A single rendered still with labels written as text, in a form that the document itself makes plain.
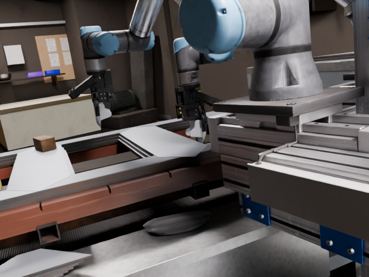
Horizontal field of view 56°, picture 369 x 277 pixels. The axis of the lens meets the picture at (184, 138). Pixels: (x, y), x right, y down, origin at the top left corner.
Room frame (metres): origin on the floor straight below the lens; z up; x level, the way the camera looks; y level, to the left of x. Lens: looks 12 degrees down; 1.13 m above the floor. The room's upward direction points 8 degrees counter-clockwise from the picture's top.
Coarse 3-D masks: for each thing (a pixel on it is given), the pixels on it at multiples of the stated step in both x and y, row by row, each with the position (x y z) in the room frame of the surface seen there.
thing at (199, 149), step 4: (196, 148) 1.12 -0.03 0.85; (200, 148) 1.11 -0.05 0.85; (204, 148) 1.10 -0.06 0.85; (180, 152) 1.10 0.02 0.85; (184, 152) 1.09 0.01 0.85; (188, 152) 1.08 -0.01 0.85; (192, 152) 1.08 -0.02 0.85; (196, 152) 1.07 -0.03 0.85; (164, 156) 1.08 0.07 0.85; (168, 156) 1.07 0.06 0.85; (172, 156) 1.06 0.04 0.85; (176, 156) 1.06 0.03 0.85; (180, 156) 1.05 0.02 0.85
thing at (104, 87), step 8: (88, 72) 1.29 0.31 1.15; (96, 72) 1.28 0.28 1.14; (104, 72) 1.30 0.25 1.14; (96, 80) 1.30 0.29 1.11; (104, 80) 1.31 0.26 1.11; (96, 88) 1.29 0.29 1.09; (104, 88) 1.29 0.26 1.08; (112, 88) 1.30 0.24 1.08; (96, 96) 1.29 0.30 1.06; (104, 96) 1.31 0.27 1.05; (112, 96) 1.31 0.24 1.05
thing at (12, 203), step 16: (176, 128) 1.72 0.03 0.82; (64, 144) 1.54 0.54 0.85; (80, 144) 1.56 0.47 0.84; (96, 144) 1.58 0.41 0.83; (128, 144) 1.43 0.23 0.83; (0, 160) 1.44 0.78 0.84; (176, 160) 1.04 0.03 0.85; (192, 160) 1.06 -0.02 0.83; (112, 176) 0.97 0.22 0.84; (128, 176) 0.98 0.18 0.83; (48, 192) 0.91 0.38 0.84; (64, 192) 0.92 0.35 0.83; (0, 208) 0.86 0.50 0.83
